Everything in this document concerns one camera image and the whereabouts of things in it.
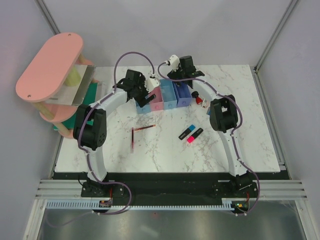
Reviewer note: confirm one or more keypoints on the pink wooden shelf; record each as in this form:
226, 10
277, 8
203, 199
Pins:
57, 80

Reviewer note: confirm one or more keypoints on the aluminium frame post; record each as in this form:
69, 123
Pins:
48, 16
276, 33

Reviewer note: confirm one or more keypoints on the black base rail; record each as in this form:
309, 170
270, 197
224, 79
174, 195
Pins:
171, 189

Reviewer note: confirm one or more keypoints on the green box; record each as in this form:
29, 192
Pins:
94, 91

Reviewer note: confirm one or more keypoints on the red pen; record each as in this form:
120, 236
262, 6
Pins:
132, 140

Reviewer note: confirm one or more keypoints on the pink cap highlighter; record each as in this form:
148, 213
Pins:
195, 135

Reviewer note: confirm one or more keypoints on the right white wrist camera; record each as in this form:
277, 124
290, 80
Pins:
173, 61

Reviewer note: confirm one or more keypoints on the pink bin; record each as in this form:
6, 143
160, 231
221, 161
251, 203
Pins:
157, 104

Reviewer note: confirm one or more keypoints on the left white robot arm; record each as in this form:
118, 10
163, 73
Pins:
90, 128

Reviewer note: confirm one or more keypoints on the left aluminium frame post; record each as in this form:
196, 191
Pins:
48, 16

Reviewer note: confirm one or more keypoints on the blue cap highlighter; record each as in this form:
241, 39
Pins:
186, 132

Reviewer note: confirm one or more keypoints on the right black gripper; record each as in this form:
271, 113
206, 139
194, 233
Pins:
174, 75

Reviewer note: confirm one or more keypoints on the white cable duct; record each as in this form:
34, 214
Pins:
77, 204

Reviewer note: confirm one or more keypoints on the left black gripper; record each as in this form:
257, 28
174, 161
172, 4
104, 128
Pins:
142, 101

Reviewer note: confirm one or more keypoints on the right aluminium frame post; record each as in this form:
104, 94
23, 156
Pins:
276, 33

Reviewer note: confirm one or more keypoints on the blue eraser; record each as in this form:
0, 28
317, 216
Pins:
208, 111

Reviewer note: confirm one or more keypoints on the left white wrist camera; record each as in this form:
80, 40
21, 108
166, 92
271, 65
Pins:
151, 83

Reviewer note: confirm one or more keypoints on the purple bin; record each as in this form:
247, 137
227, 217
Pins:
183, 95

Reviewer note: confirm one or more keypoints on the light blue bin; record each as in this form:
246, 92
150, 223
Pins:
143, 110

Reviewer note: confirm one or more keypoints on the red black stamp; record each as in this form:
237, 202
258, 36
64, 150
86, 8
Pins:
197, 97

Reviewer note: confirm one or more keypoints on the dark red pencil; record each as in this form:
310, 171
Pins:
144, 127

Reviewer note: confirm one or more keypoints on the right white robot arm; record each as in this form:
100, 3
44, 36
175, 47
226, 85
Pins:
225, 117

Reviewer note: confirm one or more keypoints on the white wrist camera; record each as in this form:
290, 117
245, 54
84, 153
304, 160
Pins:
151, 83
173, 61

